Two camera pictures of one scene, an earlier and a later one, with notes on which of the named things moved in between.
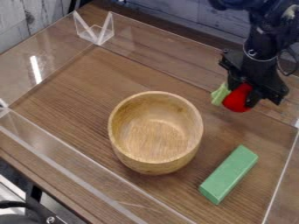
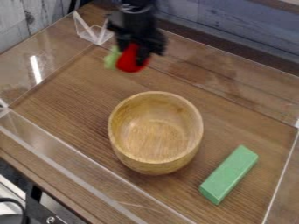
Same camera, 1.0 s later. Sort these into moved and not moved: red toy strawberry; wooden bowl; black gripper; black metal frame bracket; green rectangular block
Moved: red toy strawberry; black gripper
Not moved: wooden bowl; black metal frame bracket; green rectangular block
